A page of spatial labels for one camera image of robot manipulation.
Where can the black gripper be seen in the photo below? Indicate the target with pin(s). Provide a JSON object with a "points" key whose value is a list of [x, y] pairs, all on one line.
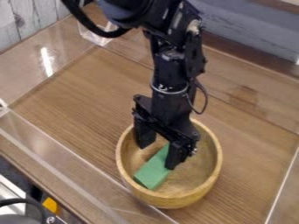
{"points": [[163, 115]]}

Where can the green rectangular block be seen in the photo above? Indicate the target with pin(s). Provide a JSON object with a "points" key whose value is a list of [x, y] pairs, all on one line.
{"points": [[153, 173]]}

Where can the brown wooden bowl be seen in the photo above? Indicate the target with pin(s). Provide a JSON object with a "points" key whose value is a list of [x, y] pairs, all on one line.
{"points": [[190, 180]]}

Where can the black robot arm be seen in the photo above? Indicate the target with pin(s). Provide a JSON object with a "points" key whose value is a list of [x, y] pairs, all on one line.
{"points": [[173, 26]]}

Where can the yellow and black device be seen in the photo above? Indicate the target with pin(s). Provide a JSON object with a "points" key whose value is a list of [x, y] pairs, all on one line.
{"points": [[56, 214]]}

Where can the clear acrylic front wall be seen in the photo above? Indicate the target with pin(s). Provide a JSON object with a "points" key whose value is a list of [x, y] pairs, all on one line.
{"points": [[82, 187]]}

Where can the clear acrylic corner bracket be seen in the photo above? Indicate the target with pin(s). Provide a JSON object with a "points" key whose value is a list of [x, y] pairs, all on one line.
{"points": [[94, 38]]}

